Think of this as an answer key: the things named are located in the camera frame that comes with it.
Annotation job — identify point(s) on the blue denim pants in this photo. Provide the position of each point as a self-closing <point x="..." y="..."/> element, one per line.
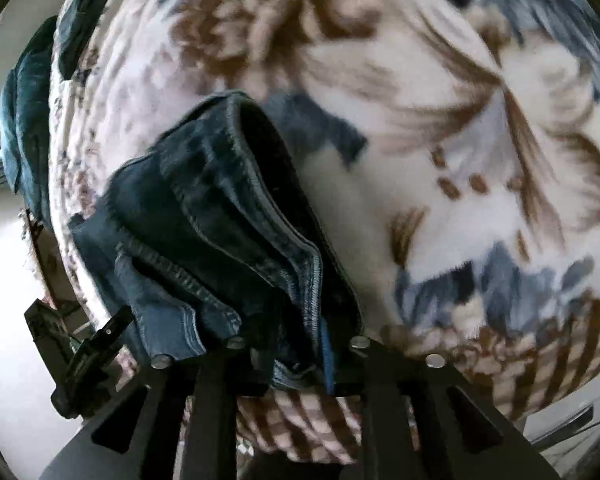
<point x="205" y="210"/>

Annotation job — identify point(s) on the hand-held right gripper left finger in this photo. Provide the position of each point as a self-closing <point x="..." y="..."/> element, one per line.
<point x="220" y="375"/>

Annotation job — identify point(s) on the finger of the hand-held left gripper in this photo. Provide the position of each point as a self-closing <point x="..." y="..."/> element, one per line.
<point x="97" y="355"/>

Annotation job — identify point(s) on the pile of dark teal pants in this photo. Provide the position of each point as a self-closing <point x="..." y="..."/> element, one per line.
<point x="87" y="5"/>

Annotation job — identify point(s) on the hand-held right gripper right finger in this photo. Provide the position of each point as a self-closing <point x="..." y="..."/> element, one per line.
<point x="329" y="362"/>

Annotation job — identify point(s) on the folded dark teal pants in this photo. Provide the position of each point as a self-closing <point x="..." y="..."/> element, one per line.
<point x="27" y="125"/>

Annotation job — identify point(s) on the floral printed blanket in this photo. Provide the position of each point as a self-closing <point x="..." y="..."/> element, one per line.
<point x="430" y="110"/>

